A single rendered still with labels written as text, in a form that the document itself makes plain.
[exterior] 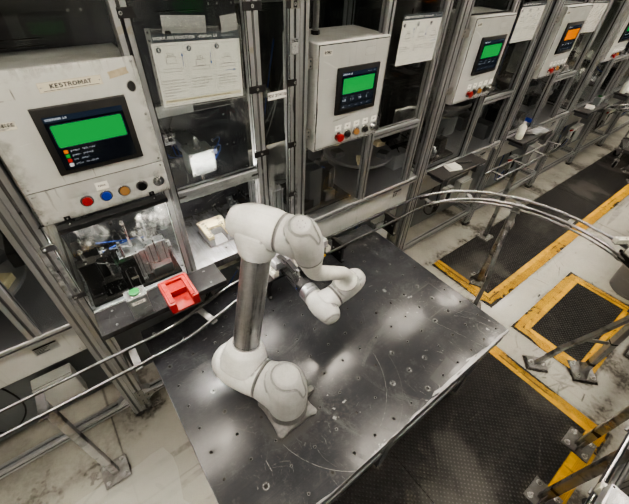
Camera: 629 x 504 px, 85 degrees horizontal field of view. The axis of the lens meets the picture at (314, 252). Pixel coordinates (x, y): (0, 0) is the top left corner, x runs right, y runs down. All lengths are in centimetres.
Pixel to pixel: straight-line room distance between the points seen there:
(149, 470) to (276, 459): 99
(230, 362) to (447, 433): 146
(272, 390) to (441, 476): 126
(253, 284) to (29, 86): 82
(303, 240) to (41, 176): 83
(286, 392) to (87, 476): 140
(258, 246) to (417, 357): 100
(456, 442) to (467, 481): 19
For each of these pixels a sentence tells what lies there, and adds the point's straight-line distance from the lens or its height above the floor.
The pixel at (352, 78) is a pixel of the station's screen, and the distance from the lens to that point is 173.
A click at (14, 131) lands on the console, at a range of 131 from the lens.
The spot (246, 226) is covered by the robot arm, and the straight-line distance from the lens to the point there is 107.
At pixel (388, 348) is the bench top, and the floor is 68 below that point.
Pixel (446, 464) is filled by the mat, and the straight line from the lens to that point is 233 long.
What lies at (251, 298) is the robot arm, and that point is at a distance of 120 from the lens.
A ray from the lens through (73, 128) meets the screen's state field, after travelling 129.
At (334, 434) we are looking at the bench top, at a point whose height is 68.
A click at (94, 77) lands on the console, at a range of 128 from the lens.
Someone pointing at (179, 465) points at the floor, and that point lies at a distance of 228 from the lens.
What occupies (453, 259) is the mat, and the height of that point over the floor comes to 1.
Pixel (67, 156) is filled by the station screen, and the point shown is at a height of 159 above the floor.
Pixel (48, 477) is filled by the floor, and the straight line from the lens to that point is 253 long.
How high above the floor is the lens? 211
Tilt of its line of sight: 42 degrees down
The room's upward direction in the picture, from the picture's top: 3 degrees clockwise
